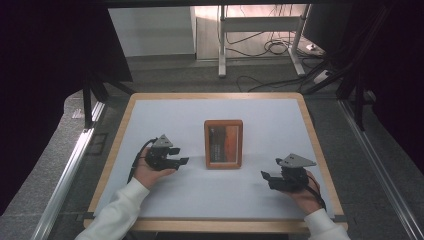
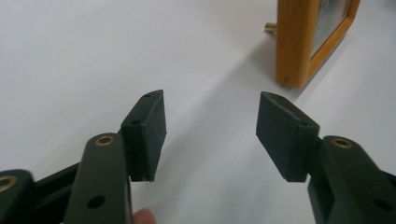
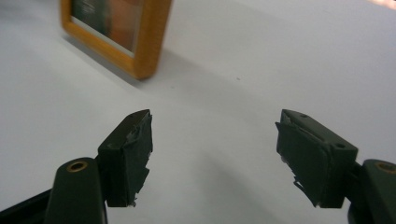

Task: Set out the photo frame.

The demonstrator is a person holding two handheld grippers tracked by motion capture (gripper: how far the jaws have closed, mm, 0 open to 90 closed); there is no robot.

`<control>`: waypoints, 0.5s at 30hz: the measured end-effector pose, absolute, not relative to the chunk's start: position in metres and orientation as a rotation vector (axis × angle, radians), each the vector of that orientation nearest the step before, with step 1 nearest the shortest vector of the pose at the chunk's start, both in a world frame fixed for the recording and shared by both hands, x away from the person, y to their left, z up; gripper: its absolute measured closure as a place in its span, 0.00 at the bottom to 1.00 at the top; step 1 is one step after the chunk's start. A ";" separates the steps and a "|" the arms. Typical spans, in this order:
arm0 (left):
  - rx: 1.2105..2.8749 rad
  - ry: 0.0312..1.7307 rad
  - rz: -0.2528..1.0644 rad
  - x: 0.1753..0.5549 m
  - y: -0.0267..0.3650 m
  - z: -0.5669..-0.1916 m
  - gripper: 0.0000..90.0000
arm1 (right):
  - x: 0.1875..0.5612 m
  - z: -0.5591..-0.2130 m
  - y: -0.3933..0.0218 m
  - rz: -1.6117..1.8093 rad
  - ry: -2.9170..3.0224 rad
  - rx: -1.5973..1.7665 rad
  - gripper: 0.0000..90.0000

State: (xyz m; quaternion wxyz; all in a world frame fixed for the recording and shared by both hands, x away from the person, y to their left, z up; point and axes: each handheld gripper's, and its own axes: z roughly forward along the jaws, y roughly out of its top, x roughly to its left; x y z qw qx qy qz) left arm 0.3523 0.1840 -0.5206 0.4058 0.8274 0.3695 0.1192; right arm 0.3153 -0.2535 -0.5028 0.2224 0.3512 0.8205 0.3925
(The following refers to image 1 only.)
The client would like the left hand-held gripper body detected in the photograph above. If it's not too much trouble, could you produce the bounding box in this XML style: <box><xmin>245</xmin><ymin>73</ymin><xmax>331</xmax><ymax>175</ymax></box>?
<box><xmin>144</xmin><ymin>133</ymin><xmax>183</xmax><ymax>172</ymax></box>

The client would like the person's right hand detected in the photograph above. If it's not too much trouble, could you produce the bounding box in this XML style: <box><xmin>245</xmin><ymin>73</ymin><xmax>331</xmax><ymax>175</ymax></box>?
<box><xmin>287</xmin><ymin>170</ymin><xmax>324</xmax><ymax>216</ymax></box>

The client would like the person's left hand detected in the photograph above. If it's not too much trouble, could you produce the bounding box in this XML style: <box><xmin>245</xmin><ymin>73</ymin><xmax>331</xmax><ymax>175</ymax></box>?
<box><xmin>132</xmin><ymin>147</ymin><xmax>178</xmax><ymax>191</ymax></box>

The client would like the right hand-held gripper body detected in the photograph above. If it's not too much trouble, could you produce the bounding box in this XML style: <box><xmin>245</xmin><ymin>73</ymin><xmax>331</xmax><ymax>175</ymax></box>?
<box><xmin>267</xmin><ymin>152</ymin><xmax>318</xmax><ymax>193</ymax></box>

